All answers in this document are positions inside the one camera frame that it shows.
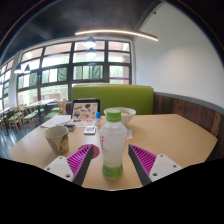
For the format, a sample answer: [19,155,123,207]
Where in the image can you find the white paper napkin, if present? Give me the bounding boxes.
[125,128,134,140]

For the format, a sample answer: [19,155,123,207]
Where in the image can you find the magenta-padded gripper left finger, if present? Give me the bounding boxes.
[43,143,95,187]

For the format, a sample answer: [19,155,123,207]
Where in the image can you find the colourful printed booklet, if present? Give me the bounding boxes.
[71,118,98,128]

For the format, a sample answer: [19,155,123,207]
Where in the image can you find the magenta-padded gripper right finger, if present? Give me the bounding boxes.
[127,143,184,187]

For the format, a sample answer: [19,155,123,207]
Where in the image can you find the beige patterned paper cup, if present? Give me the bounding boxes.
[44,125,70,154]

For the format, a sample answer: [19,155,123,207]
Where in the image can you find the large black-framed window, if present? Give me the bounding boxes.
[0,39,133,111]

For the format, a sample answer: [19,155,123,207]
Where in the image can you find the clear bottle with green cap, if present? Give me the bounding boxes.
[99,109,128,179]

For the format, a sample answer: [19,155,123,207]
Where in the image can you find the black laptop with stickers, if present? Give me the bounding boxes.
[71,98,101,122]

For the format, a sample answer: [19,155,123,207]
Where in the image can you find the flat round red coaster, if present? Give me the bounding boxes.
[77,143,101,160]

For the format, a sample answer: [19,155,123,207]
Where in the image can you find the long linear ceiling light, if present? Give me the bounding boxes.
[74,29,159,42]

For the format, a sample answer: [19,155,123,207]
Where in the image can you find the wooden dining table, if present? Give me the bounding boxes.
[25,98,58,126]

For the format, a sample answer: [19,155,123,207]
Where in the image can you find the small white handheld device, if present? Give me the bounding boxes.
[83,125,97,135]

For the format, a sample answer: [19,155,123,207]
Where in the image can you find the white paper sheets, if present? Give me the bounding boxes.
[40,114,73,129]

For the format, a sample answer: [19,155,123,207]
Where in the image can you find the white ceramic bowl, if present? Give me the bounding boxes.
[103,107,137,126]

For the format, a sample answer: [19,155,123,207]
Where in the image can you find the wooden chairs with green seats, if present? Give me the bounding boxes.
[0,98,68,134]

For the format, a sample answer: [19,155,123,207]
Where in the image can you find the small dark flat case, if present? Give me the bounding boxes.
[63,123,77,132]

